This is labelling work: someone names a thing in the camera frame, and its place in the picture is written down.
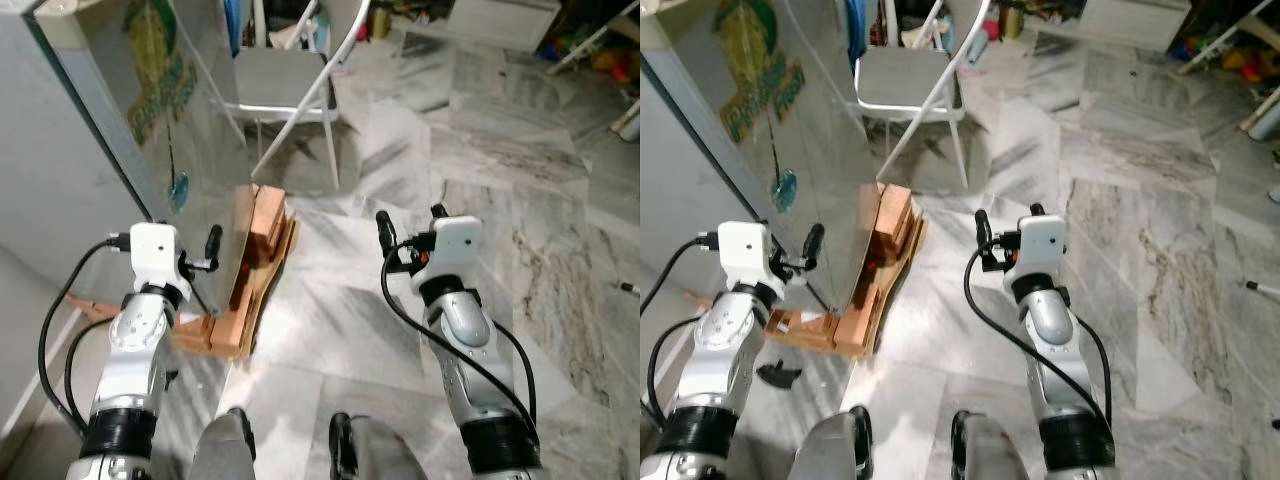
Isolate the grey left robot leg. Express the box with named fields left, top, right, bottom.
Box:
left=190, top=407, right=257, bottom=480
left=805, top=405, right=874, bottom=480

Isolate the grey robot leg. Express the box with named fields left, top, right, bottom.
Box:
left=950, top=409, right=1033, bottom=480
left=805, top=405, right=874, bottom=480
left=190, top=407, right=257, bottom=480
left=329, top=411, right=426, bottom=480

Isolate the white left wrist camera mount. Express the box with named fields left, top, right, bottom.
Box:
left=717, top=221, right=773, bottom=291
left=129, top=222, right=182, bottom=291

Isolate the brown wooden fridge stand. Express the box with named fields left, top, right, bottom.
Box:
left=765, top=183, right=929, bottom=359
left=170, top=183, right=301, bottom=361

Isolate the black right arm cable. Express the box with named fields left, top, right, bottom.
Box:
left=1075, top=315, right=1113, bottom=411
left=493, top=322, right=538, bottom=426

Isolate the white low cabinet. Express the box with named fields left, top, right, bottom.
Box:
left=446, top=0, right=563, bottom=53
left=1078, top=0, right=1193, bottom=53

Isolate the white cylinder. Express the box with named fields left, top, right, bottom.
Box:
left=610, top=98, right=641, bottom=141
left=1240, top=95, right=1280, bottom=136

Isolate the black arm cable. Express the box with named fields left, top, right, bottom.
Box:
left=65, top=318, right=116, bottom=421
left=648, top=318, right=701, bottom=421
left=493, top=322, right=538, bottom=426
left=1075, top=315, right=1113, bottom=411

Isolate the grey right robot leg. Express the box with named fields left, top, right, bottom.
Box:
left=950, top=409, right=1033, bottom=480
left=329, top=411, right=426, bottom=480

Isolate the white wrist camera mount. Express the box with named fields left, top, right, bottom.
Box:
left=717, top=221, right=773, bottom=291
left=415, top=215, right=483, bottom=293
left=1005, top=214, right=1068, bottom=286
left=129, top=222, right=182, bottom=291

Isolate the fridge door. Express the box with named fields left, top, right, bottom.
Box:
left=35, top=0, right=253, bottom=313
left=640, top=0, right=881, bottom=313

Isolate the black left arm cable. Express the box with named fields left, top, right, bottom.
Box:
left=65, top=318, right=116, bottom=421
left=648, top=318, right=701, bottom=421

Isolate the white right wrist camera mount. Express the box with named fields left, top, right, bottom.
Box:
left=1005, top=214, right=1068, bottom=286
left=415, top=215, right=483, bottom=293

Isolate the colourful toy pile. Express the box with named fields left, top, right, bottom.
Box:
left=1170, top=35, right=1280, bottom=83
left=535, top=35, right=641, bottom=83

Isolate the white grey folding chair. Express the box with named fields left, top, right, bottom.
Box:
left=853, top=0, right=993, bottom=191
left=218, top=0, right=373, bottom=191

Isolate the white pipe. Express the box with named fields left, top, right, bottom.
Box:
left=1178, top=0, right=1271, bottom=76
left=548, top=0, right=641, bottom=76

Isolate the green leaf fridge sticker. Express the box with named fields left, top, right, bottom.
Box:
left=715, top=0, right=796, bottom=146
left=120, top=0, right=201, bottom=151

